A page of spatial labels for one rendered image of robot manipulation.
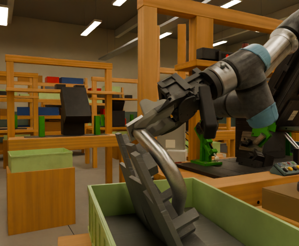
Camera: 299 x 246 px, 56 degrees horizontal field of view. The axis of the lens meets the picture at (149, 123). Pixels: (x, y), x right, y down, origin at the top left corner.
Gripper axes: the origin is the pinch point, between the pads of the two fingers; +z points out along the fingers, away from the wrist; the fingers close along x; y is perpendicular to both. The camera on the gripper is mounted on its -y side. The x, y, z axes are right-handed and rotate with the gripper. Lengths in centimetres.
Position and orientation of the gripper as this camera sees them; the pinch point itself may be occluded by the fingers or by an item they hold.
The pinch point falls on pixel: (142, 132)
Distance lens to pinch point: 58.9
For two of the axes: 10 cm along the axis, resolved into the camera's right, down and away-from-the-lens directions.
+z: -8.4, 4.8, -2.6
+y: -5.3, -6.3, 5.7
